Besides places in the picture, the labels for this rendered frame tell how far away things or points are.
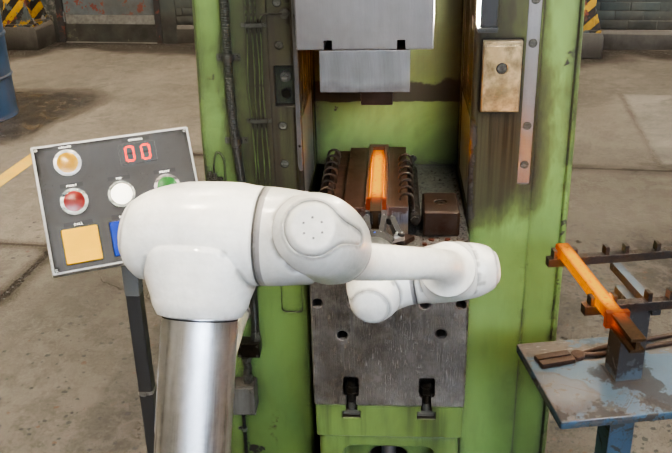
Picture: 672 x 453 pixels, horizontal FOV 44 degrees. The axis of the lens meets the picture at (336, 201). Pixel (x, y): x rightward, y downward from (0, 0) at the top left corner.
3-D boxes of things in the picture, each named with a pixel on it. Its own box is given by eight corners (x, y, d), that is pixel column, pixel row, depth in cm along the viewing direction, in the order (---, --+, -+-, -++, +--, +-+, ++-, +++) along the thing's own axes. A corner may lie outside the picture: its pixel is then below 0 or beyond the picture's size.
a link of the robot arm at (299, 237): (377, 204, 118) (283, 199, 120) (361, 175, 100) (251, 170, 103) (371, 297, 115) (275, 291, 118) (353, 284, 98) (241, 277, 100)
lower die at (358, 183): (408, 236, 200) (408, 203, 197) (324, 236, 202) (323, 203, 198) (405, 172, 239) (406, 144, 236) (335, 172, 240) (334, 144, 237)
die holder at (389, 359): (464, 407, 212) (471, 248, 194) (313, 404, 214) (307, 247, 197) (450, 296, 263) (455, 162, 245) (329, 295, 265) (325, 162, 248)
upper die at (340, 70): (409, 92, 186) (410, 49, 183) (320, 92, 188) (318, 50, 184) (407, 48, 225) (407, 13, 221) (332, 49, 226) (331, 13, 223)
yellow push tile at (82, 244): (103, 258, 179) (97, 224, 180) (67, 265, 177) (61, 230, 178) (102, 259, 181) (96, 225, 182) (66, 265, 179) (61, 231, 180)
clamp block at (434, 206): (459, 237, 200) (460, 212, 197) (423, 236, 200) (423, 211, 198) (455, 216, 211) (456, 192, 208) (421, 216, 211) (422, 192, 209)
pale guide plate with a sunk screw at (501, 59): (518, 112, 199) (523, 41, 192) (480, 112, 200) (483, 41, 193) (517, 109, 201) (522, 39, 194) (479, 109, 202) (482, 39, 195)
